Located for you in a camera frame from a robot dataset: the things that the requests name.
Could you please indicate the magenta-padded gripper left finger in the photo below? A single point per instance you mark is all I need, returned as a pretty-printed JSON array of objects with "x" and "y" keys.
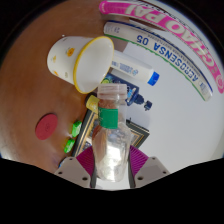
[{"x": 74, "y": 169}]

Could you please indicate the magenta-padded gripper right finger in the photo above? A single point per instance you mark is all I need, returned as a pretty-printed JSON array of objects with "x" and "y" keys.
[{"x": 150, "y": 169}]

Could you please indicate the clear bottle with green label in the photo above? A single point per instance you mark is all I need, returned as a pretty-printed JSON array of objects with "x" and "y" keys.
[{"x": 111, "y": 146}]

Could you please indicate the framed group photo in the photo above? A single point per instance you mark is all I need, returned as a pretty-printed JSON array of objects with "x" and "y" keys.
[{"x": 85, "y": 133}]

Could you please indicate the flat round red coaster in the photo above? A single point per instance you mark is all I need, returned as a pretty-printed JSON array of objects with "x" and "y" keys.
[{"x": 46, "y": 126}]

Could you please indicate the brown bottle with yellow label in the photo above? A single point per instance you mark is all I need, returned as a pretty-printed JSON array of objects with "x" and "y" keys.
[{"x": 91, "y": 104}]

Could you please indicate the dark blue pump bottle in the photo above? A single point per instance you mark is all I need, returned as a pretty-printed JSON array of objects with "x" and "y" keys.
[{"x": 133, "y": 91}]

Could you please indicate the white bottle with blue cap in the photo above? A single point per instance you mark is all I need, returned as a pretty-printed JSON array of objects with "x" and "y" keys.
[{"x": 133, "y": 68}]

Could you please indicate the white mug with yellow rim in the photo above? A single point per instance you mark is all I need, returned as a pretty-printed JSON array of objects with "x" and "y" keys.
[{"x": 66, "y": 58}]

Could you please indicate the white and green cylindrical tube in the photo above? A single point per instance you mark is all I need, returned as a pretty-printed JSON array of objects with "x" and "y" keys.
[{"x": 156, "y": 45}]

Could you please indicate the pink cylindrical tube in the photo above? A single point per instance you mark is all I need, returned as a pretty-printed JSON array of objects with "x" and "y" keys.
[{"x": 173, "y": 30}]

